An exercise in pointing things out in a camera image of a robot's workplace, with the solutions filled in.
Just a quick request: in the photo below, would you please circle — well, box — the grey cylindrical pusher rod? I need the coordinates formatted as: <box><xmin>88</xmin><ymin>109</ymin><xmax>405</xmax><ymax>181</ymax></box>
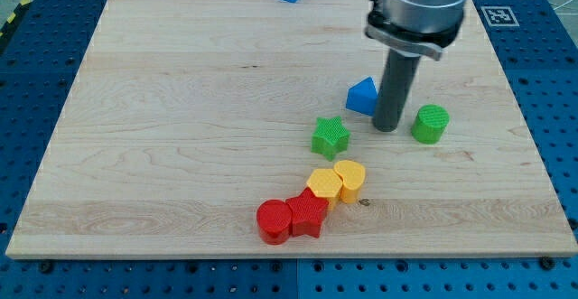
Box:
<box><xmin>372</xmin><ymin>49</ymin><xmax>420</xmax><ymax>132</ymax></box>

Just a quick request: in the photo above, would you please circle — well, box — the blue triangle block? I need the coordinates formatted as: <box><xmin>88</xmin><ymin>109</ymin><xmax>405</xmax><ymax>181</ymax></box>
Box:
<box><xmin>345</xmin><ymin>77</ymin><xmax>378</xmax><ymax>117</ymax></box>

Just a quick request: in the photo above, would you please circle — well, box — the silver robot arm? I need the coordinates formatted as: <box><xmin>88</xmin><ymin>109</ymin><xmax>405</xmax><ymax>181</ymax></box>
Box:
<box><xmin>365</xmin><ymin>0</ymin><xmax>467</xmax><ymax>132</ymax></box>

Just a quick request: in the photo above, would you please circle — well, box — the green star block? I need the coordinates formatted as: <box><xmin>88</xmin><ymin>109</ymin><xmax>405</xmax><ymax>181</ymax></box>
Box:
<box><xmin>311</xmin><ymin>116</ymin><xmax>350</xmax><ymax>161</ymax></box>

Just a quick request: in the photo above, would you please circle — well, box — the red star block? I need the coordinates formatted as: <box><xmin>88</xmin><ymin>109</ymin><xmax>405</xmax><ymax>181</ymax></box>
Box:
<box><xmin>285</xmin><ymin>187</ymin><xmax>329</xmax><ymax>238</ymax></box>

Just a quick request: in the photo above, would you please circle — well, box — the green cylinder block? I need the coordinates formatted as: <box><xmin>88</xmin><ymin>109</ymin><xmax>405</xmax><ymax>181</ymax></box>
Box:
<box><xmin>411</xmin><ymin>104</ymin><xmax>450</xmax><ymax>145</ymax></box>

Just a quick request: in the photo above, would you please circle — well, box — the yellow heart block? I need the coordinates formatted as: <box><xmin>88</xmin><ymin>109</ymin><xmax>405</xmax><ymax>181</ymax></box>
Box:
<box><xmin>333</xmin><ymin>160</ymin><xmax>366</xmax><ymax>203</ymax></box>

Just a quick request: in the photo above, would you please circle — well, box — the fiducial marker tag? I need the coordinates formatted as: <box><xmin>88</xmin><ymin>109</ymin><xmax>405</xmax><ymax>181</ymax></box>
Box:
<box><xmin>481</xmin><ymin>5</ymin><xmax>519</xmax><ymax>27</ymax></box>

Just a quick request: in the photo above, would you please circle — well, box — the yellow hexagon block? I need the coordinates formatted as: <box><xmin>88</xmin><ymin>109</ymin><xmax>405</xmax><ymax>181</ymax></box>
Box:
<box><xmin>306</xmin><ymin>168</ymin><xmax>343</xmax><ymax>210</ymax></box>

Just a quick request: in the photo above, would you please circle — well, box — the red cylinder block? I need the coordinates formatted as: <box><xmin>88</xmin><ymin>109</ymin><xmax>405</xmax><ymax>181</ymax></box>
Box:
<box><xmin>256</xmin><ymin>200</ymin><xmax>293</xmax><ymax>245</ymax></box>

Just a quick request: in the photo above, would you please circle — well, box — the wooden board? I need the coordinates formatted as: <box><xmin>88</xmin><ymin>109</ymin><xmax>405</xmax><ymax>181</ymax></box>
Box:
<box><xmin>6</xmin><ymin>0</ymin><xmax>577</xmax><ymax>259</ymax></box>

